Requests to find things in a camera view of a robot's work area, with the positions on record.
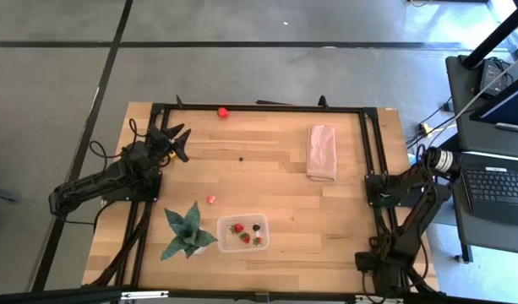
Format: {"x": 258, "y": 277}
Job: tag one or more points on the clear plastic tupperware container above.
{"x": 233, "y": 247}

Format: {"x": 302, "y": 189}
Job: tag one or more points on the potted green snake plant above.
{"x": 187, "y": 232}

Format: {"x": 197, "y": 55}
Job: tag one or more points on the folded pink cloth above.
{"x": 322, "y": 152}

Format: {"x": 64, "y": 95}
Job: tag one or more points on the black power adapter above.
{"x": 491, "y": 76}

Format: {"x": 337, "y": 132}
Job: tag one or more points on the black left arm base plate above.
{"x": 132, "y": 195}

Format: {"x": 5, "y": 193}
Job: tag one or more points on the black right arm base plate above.
{"x": 369, "y": 202}

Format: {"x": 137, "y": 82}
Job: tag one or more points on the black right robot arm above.
{"x": 415, "y": 219}

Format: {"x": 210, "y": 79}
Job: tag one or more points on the grey floor object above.
{"x": 1, "y": 194}

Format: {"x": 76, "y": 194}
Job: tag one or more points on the long black diagonal pole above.
{"x": 495, "y": 36}

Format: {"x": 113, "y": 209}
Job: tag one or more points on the black aluminium table frame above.
{"x": 263, "y": 108}

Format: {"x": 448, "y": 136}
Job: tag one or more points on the pale pink strawberry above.
{"x": 211, "y": 199}

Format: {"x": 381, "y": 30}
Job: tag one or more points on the black equipment cart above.
{"x": 455, "y": 84}

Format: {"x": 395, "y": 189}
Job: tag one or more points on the black keyboard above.
{"x": 499, "y": 190}

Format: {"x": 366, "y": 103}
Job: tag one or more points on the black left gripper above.
{"x": 159, "y": 143}

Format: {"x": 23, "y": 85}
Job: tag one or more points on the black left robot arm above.
{"x": 94, "y": 183}

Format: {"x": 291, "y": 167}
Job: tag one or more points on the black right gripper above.
{"x": 389, "y": 276}

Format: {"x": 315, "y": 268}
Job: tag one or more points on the bright red round fruit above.
{"x": 222, "y": 112}

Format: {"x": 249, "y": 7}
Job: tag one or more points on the black computer monitor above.
{"x": 512, "y": 105}

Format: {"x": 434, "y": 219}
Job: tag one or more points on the dark blackberry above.
{"x": 256, "y": 227}

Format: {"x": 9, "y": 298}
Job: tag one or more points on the yellow plug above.
{"x": 426, "y": 129}

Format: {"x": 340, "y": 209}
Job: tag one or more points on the black aluminium crossbar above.
{"x": 51, "y": 295}

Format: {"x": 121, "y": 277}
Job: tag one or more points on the black power plug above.
{"x": 447, "y": 105}

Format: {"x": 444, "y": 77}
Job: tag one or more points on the short black diagonal pole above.
{"x": 453, "y": 142}

